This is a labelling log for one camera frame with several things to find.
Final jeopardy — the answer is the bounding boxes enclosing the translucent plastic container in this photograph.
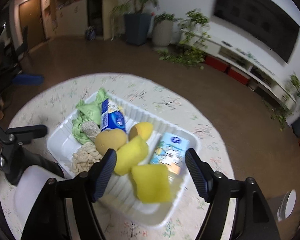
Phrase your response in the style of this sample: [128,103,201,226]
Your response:
[14,165,65,226]

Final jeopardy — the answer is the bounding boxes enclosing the green cloth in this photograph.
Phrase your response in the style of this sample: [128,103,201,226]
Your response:
[72,87,108,145]

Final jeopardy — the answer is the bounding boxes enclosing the cream knotted rope toy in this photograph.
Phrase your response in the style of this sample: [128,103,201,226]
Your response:
[70,142,103,174]

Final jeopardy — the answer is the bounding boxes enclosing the blue Vinda tissue pack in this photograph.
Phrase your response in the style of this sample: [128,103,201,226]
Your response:
[101,99,126,132]

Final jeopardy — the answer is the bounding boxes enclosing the tan gourd makeup sponge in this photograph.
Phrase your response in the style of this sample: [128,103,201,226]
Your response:
[95,129,128,156]

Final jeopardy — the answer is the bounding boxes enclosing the yellow sponge block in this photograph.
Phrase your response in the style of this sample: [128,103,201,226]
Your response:
[131,164,172,204]

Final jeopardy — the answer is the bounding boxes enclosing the light blue cartoon tissue pack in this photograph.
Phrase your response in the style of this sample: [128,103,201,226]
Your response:
[150,132,190,175]

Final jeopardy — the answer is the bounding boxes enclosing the yellow rectangular sponge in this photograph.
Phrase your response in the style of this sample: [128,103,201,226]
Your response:
[114,135,149,176]

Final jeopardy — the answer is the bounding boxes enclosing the orange teardrop makeup sponge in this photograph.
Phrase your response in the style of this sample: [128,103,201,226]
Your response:
[128,122,153,141]

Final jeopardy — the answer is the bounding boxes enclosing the grey white trash bin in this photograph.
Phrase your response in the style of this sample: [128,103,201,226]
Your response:
[267,189,296,222]

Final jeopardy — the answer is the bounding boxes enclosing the white plastic tray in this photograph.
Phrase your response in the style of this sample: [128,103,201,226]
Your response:
[46,94,201,228]

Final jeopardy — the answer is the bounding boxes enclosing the white cabinet shelving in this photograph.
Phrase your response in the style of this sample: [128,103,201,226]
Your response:
[8,0,88,49]

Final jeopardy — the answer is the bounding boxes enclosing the tall plant in dark pot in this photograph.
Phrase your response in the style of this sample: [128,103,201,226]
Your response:
[110,0,159,46]

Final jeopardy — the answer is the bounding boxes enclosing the small plant by console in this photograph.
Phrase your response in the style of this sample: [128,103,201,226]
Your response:
[262,73,300,132]

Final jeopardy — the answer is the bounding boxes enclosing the floral tablecloth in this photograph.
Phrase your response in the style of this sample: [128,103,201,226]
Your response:
[8,73,234,239]

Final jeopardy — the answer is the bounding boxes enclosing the plant in ribbed grey pot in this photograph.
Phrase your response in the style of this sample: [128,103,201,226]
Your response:
[152,12,175,47]

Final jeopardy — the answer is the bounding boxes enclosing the red box right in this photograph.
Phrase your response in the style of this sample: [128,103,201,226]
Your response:
[227,67,250,85]

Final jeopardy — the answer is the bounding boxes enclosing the red box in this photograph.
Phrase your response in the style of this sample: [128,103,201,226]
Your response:
[205,55,229,72]
[227,67,250,85]

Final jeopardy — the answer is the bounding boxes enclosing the white TV console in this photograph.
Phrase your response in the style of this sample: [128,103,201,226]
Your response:
[197,33,298,106]

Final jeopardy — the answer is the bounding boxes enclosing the red box left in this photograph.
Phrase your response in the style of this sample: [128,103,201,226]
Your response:
[205,55,229,72]

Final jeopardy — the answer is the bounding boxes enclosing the trailing green plant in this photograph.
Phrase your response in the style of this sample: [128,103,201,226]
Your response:
[158,8,210,70]

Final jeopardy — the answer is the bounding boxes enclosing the wall mounted black television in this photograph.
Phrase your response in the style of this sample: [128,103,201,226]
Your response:
[213,0,300,62]

